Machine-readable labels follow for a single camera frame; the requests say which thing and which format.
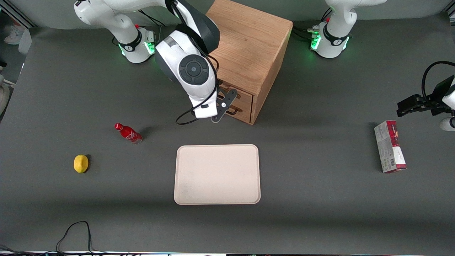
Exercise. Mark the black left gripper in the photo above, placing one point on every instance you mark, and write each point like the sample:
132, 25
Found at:
438, 100

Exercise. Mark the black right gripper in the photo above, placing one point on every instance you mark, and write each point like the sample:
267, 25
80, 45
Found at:
219, 82

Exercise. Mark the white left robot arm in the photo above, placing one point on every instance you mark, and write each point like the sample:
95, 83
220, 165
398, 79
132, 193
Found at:
337, 21

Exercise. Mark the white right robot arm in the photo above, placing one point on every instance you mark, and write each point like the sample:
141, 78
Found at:
185, 49

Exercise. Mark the wooden drawer cabinet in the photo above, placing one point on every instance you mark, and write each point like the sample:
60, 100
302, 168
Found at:
256, 39

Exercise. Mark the red plaid cardboard box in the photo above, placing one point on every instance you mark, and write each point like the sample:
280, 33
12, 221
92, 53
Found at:
387, 149

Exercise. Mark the beige rectangular tray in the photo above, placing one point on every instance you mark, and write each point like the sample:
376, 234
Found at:
217, 174

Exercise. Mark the red cola bottle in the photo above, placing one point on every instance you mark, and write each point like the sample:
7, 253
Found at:
128, 134

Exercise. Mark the yellow lemon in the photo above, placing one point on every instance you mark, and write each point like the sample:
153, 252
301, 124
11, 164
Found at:
81, 164

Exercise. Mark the white shoe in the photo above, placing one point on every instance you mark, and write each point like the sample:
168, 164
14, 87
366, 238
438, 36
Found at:
13, 35

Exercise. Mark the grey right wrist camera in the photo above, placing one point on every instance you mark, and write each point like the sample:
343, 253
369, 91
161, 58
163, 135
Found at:
227, 99

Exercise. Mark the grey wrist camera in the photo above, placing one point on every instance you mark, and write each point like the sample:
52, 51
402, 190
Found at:
227, 99
447, 124

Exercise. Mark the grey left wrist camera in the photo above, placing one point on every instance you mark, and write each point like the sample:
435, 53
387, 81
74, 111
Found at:
447, 124

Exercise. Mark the aluminium frame profile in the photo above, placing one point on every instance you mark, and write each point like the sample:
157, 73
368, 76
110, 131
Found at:
21, 14

